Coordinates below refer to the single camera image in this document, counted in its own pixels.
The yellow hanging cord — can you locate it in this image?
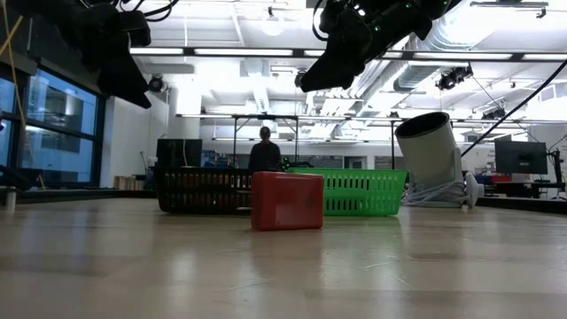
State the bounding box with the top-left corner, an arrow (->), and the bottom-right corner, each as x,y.
0,0 -> 45,190

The dark background desk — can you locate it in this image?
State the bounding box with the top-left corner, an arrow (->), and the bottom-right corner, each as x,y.
482,179 -> 567,200

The round pendant lamp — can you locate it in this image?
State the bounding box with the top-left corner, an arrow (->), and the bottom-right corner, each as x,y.
260,5 -> 286,37

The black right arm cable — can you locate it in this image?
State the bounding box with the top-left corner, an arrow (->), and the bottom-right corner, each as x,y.
460,59 -> 567,159

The large glass window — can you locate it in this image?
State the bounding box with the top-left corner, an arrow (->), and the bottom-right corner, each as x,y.
0,68 -> 107,187

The white cylindrical container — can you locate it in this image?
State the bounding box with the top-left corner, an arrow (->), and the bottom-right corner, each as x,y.
393,111 -> 485,208

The black slotted plastic basket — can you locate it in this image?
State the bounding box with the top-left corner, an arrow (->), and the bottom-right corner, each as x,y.
154,167 -> 254,216

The black background rig frame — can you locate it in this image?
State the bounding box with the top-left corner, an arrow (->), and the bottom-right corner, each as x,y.
175,113 -> 404,172

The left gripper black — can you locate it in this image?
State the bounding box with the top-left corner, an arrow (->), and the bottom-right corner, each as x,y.
26,0 -> 152,110

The green slotted plastic basket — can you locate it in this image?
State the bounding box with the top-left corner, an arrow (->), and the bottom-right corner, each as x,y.
287,167 -> 409,218

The black ceiling spotlight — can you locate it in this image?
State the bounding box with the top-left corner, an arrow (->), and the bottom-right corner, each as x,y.
435,65 -> 474,92
146,74 -> 168,94

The person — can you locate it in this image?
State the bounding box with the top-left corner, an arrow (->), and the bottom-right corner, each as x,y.
247,126 -> 283,172

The silver ventilation duct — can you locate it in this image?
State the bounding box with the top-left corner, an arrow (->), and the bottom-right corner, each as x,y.
393,12 -> 501,92

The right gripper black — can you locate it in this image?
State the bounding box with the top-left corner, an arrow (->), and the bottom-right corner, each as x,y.
297,0 -> 448,93

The wooden crate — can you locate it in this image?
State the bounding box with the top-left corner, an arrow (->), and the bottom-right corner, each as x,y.
113,174 -> 148,191

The black computer monitor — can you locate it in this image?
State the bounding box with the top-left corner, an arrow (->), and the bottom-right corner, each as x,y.
155,137 -> 204,169
494,140 -> 549,175

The red rectangular power adapter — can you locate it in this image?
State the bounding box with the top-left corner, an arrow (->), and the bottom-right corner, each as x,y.
250,171 -> 325,232

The long overhead light bar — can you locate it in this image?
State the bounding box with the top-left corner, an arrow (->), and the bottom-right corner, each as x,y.
130,45 -> 567,63

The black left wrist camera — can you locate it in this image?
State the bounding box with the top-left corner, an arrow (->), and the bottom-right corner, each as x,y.
119,11 -> 152,48

